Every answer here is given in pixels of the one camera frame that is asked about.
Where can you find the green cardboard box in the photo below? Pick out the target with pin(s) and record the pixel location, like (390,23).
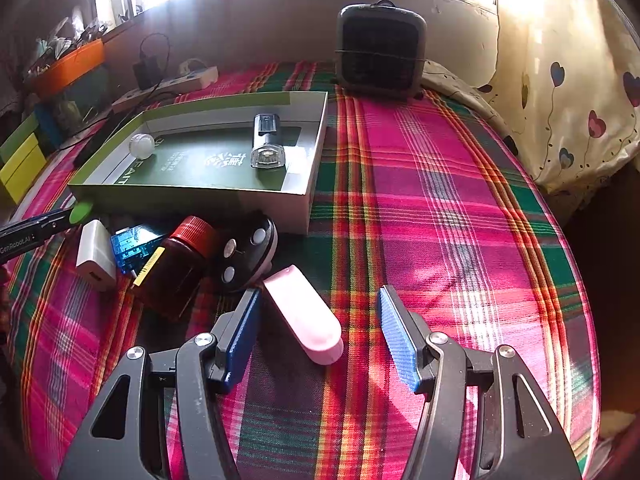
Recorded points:
(200,160)

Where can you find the yellow-green boxes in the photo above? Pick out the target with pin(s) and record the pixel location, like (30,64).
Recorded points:
(20,160)

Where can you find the black smartphone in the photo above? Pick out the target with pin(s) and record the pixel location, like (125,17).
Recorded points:
(95,146)

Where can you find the blue box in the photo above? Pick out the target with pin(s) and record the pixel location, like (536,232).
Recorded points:
(49,127)

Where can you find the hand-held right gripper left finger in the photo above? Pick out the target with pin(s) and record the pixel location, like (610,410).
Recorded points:
(245,330)

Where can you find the clear plastic bottle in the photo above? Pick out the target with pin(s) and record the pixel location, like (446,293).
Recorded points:
(141,144)

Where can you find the plaid blanket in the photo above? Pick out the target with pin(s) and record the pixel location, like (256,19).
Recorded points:
(425,210)

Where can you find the white charger adapter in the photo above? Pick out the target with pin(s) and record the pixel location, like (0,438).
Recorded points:
(95,255)

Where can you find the black round device white buttons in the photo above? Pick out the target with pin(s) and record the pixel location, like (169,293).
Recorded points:
(247,255)

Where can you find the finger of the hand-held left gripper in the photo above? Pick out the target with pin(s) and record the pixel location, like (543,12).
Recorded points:
(47,221)

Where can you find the orange plastic bin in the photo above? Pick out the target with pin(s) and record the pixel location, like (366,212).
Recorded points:
(65,67)

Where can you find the brown bottle with red cap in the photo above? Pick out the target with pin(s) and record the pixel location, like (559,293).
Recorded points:
(175,270)

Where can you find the heart-patterned curtain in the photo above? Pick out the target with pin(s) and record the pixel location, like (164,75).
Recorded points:
(560,85)

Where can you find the grey small heater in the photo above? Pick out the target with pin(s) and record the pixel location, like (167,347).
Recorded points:
(382,55)

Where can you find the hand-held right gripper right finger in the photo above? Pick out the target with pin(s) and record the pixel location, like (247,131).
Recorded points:
(397,345)

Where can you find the blue transparent plastic case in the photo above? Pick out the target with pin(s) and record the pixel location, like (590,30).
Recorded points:
(131,246)

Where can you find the white power strip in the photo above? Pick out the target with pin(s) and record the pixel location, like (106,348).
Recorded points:
(192,79)

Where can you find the pink oblong case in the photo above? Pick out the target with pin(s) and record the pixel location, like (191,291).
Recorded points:
(305,315)

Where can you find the green mushroom-shaped holder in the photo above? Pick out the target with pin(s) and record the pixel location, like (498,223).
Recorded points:
(81,212)

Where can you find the metal bar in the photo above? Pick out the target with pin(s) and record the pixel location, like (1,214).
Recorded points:
(267,142)

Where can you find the black charger plug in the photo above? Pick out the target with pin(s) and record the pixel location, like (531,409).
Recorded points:
(147,70)

